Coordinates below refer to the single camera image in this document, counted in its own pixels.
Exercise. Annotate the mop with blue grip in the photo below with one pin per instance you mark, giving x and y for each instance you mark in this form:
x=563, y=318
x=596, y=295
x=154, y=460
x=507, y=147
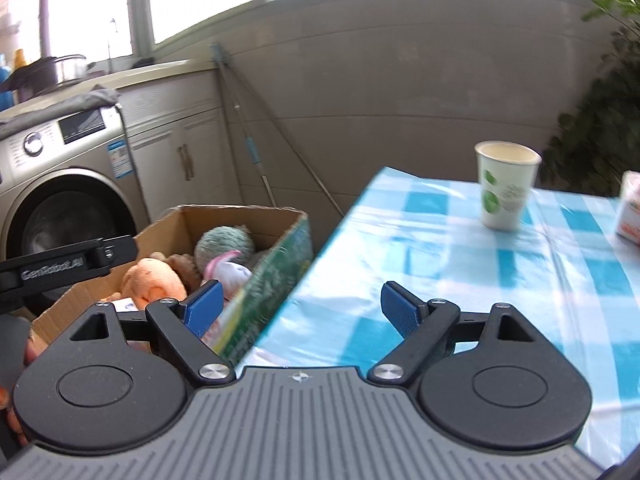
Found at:
x=250, y=150

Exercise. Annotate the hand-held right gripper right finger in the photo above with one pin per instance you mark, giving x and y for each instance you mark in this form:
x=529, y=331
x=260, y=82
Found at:
x=400, y=307

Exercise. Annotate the orange plush toy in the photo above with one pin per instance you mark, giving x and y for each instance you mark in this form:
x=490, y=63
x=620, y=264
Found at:
x=150, y=285

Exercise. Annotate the steel faucet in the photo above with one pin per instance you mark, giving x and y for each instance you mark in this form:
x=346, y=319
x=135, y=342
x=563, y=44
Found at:
x=111, y=45

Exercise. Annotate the orange snack packet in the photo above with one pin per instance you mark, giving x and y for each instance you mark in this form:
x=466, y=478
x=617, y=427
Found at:
x=631, y=210

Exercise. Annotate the steel pot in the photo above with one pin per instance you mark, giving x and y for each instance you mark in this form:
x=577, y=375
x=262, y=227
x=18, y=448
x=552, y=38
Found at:
x=70, y=69

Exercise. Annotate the green potted plant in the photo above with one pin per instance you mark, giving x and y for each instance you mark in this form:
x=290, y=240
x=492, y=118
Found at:
x=600, y=135

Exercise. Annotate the white and pink plush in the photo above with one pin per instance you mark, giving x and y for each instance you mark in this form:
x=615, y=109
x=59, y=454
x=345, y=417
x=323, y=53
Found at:
x=231, y=275

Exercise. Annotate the grey cloth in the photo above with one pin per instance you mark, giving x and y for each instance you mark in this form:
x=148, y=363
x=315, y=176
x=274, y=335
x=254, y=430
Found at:
x=65, y=105

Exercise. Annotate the cardboard box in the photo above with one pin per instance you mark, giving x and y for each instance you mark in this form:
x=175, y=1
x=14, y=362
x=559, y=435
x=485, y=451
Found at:
x=280, y=255

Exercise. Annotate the white paper cup green print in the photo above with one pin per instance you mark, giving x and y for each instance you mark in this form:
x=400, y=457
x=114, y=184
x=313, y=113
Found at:
x=505, y=190

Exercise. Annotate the white cabinet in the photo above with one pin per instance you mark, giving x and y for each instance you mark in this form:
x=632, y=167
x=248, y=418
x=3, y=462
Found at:
x=165, y=160

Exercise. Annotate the blue checked tablecloth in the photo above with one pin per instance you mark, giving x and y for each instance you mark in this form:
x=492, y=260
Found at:
x=450, y=285

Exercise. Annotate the thin metal pole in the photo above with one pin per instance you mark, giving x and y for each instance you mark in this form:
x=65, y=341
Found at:
x=300, y=155

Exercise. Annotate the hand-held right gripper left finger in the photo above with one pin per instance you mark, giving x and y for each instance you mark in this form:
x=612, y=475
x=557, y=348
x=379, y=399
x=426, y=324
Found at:
x=202, y=305

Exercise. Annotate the person's left hand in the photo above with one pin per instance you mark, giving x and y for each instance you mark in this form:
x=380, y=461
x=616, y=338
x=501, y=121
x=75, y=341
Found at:
x=12, y=415

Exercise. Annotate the dark pan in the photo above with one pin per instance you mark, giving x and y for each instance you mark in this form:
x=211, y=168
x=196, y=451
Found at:
x=30, y=77

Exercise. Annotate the brown knit plush with pompom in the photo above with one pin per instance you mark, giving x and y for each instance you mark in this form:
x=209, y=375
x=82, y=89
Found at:
x=181, y=267

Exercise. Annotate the silver washing machine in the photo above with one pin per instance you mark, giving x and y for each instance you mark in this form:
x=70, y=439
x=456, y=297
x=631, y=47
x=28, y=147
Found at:
x=60, y=160

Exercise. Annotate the orange detergent bottle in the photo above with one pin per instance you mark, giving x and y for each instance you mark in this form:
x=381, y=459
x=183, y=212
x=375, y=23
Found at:
x=20, y=59

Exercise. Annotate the blue detergent bottle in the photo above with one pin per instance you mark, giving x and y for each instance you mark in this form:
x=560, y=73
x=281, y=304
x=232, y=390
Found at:
x=4, y=76

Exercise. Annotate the teal yarn ball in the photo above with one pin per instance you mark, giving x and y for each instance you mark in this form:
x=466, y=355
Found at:
x=222, y=247

